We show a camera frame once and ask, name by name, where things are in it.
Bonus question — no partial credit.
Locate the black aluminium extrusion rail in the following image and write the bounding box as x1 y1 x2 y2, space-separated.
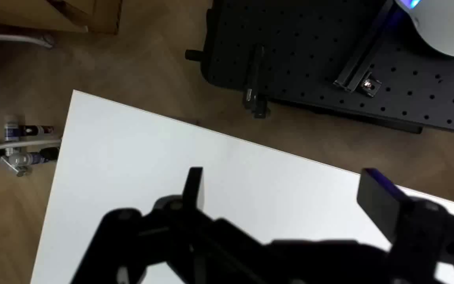
332 0 400 95

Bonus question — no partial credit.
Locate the wooden furniture panel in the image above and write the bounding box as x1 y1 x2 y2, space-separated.
0 0 124 37

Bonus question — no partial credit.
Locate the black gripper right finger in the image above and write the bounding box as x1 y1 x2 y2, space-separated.
354 168 454 284

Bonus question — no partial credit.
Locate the small metal corner bracket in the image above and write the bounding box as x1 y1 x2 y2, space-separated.
356 75 382 100

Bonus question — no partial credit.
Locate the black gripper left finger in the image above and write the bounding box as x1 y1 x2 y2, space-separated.
70 166 311 284

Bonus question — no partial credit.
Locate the black perforated breadboard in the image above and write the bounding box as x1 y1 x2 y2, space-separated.
184 0 454 139

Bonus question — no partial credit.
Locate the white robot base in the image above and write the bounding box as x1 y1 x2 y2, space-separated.
393 0 454 60

